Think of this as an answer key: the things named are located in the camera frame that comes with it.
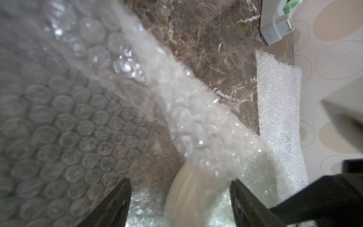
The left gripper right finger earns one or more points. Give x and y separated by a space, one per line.
248 211

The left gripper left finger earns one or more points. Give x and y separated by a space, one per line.
113 210

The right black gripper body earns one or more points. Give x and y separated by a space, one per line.
331 201

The cream white bowl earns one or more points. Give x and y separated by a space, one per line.
188 206

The bubble wrap sheet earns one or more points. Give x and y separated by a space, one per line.
89 99
279 95

